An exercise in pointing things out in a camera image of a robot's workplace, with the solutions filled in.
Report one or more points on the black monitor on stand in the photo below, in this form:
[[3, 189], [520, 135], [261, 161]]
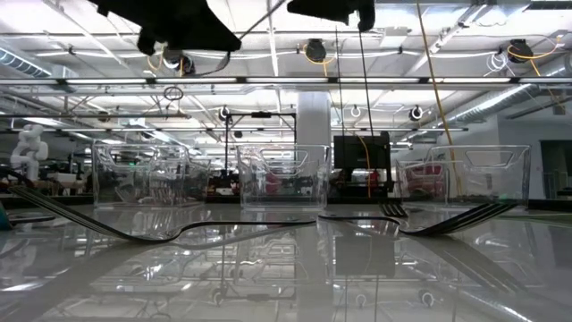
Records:
[[357, 152]]

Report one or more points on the white square pillar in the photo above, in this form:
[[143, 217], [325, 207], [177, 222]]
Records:
[[313, 116]]

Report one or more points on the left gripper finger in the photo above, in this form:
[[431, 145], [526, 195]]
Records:
[[192, 27], [145, 46]]

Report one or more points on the white robot figure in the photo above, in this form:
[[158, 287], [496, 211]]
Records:
[[29, 149]]

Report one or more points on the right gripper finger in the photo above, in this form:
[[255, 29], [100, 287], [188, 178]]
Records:
[[366, 15], [326, 8]]

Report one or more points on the black metal gantry frame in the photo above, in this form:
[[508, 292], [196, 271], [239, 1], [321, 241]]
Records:
[[261, 115]]

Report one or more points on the clear plastic bin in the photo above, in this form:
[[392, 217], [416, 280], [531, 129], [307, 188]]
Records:
[[250, 179], [103, 179], [491, 183]]

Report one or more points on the rack with red bins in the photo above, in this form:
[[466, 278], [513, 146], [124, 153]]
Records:
[[424, 172]]

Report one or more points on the silver fork right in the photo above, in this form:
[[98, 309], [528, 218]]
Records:
[[456, 222]]

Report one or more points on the long ceiling light strip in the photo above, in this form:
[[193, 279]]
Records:
[[286, 81]]

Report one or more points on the silver ventilation duct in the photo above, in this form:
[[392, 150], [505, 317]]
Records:
[[505, 100], [27, 65]]

